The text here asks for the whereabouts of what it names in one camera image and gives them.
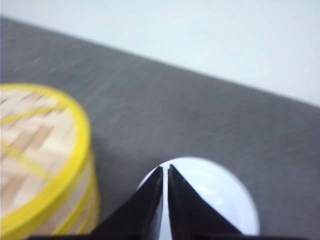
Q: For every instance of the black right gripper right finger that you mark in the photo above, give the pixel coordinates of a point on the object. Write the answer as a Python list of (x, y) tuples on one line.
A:
[(190, 215)]

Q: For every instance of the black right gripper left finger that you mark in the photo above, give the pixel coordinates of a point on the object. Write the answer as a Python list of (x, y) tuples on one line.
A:
[(141, 215)]

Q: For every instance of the bamboo steamer basket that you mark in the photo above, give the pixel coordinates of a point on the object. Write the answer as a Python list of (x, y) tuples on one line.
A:
[(81, 219)]

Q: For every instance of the woven bamboo steamer lid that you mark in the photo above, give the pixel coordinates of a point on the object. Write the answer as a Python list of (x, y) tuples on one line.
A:
[(45, 139)]

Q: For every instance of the white plate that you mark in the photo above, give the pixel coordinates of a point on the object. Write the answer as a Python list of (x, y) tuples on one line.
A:
[(220, 189)]

